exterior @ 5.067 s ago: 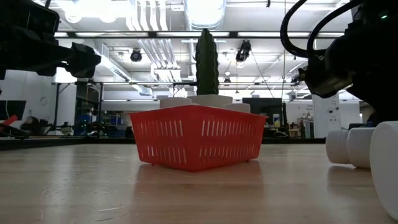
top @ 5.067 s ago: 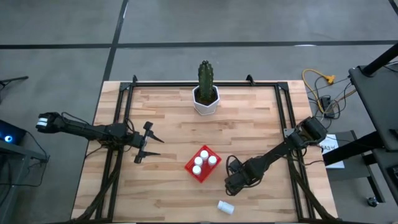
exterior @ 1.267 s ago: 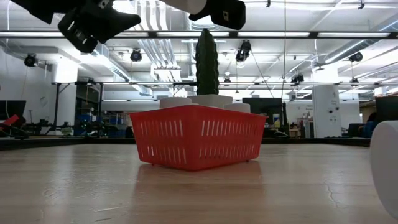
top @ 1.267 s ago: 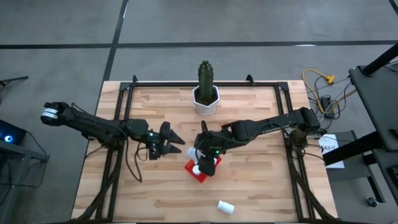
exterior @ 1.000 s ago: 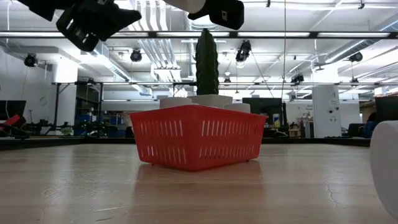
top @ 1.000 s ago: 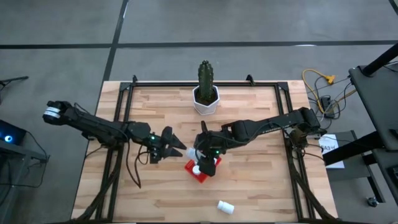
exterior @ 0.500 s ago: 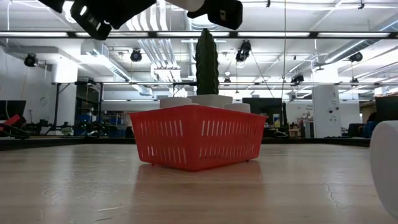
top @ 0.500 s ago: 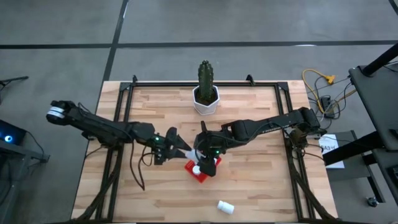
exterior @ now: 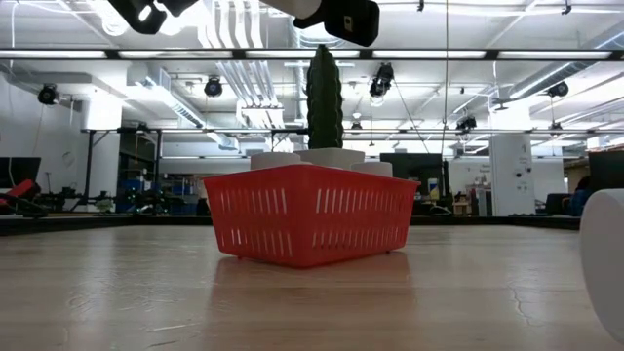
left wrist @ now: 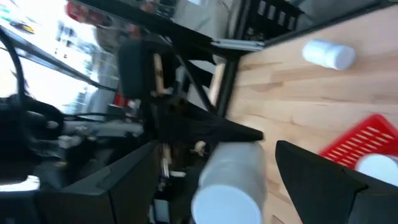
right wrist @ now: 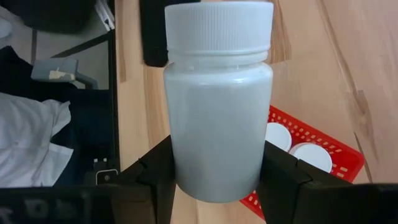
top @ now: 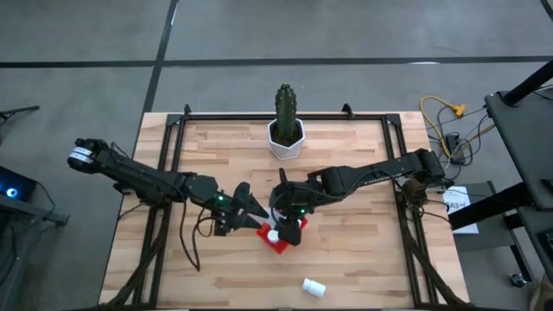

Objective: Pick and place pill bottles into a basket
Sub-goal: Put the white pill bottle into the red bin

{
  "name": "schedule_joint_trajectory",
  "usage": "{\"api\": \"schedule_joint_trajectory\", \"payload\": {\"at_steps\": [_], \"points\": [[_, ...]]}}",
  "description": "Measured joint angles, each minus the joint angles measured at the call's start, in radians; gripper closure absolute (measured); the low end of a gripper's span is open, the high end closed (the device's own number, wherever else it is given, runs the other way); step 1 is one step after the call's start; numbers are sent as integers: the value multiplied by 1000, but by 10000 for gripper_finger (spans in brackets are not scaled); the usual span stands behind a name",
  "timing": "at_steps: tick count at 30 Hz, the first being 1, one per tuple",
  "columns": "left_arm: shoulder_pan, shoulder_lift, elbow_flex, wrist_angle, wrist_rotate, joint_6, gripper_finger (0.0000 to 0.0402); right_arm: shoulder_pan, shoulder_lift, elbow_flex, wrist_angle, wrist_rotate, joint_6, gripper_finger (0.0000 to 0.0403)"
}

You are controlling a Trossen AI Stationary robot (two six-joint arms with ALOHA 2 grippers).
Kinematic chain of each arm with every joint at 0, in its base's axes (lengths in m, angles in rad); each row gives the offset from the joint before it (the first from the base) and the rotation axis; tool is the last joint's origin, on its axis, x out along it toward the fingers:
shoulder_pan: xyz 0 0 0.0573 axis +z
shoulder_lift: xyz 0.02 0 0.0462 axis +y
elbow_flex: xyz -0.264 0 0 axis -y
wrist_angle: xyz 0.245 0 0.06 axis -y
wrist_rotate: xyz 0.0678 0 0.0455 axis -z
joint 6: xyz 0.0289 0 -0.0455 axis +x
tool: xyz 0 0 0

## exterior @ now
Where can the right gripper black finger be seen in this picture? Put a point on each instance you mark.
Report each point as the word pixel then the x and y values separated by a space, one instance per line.
pixel 314 20

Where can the red plastic slotted basket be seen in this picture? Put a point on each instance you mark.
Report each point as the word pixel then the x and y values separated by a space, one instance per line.
pixel 302 222

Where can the black ceiling lamp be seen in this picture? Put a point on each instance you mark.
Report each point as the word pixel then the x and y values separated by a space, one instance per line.
pixel 381 80
pixel 557 89
pixel 466 123
pixel 47 94
pixel 356 127
pixel 213 87

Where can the green cactus plant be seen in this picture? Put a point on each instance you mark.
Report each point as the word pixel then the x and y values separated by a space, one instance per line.
pixel 324 97

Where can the black computer monitor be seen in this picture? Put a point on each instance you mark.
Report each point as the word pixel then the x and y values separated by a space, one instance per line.
pixel 607 170
pixel 17 168
pixel 409 168

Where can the blue storage bin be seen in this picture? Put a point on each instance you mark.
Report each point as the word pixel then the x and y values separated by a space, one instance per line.
pixel 181 189
pixel 130 185

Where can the black benchtop robot equipment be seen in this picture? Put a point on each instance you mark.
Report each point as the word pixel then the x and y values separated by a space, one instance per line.
pixel 141 200

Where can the red and black device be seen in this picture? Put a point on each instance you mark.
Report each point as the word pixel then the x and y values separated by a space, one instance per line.
pixel 22 187

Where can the white square column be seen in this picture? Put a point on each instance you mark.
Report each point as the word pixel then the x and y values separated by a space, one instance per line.
pixel 511 173

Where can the person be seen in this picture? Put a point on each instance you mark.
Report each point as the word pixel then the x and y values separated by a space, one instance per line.
pixel 580 202

